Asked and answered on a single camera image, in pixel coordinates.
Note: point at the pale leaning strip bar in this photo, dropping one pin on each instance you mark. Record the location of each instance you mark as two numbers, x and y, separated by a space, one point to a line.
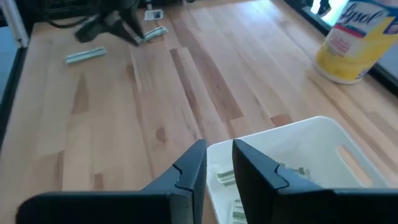
15 25

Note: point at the white antiseptic pad packet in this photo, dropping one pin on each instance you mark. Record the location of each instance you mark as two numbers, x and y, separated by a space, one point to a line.
154 14

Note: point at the white plastic bin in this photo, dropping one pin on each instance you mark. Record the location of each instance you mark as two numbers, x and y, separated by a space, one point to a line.
311 146

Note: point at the Lysol wipes canister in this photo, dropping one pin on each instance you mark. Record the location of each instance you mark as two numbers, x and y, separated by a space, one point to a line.
351 53

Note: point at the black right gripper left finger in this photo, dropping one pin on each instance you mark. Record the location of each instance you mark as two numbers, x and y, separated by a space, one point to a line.
189 180

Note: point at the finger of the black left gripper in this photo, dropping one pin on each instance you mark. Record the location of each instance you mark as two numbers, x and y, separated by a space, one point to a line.
129 29
91 31

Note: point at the green striped bandage packet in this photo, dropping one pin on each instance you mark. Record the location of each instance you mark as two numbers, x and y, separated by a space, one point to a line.
238 214
85 55
155 32
226 178

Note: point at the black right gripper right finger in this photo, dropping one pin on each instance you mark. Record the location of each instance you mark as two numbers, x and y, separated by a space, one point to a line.
258 186

